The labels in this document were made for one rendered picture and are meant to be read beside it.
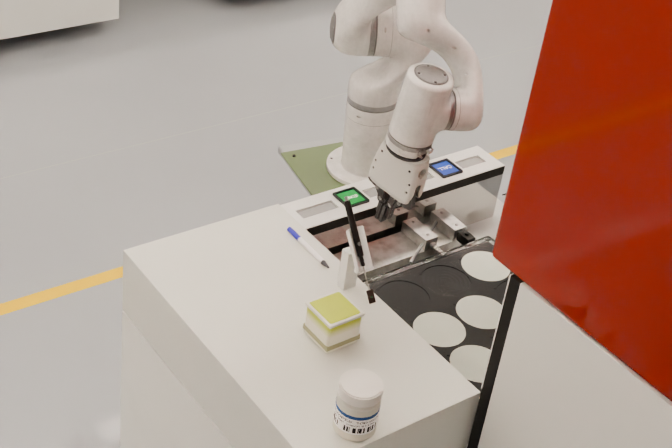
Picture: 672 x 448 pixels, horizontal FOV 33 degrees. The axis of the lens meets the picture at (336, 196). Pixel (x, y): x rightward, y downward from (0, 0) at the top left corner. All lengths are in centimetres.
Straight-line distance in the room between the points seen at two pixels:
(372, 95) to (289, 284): 62
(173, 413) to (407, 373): 48
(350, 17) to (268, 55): 256
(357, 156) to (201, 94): 208
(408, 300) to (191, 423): 48
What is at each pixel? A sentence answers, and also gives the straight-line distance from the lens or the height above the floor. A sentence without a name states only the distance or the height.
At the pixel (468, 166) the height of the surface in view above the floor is 96.
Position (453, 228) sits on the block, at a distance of 245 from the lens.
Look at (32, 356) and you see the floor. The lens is 341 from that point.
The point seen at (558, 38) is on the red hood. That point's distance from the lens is 163.
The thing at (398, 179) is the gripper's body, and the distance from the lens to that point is 209.
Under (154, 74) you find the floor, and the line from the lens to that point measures 481.
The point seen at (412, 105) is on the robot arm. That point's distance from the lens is 198.
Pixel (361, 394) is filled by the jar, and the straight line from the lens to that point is 179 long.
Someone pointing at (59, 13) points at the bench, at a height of 15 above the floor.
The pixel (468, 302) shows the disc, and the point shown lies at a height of 90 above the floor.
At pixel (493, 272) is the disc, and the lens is 237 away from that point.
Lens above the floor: 228
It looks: 33 degrees down
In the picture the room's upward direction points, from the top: 8 degrees clockwise
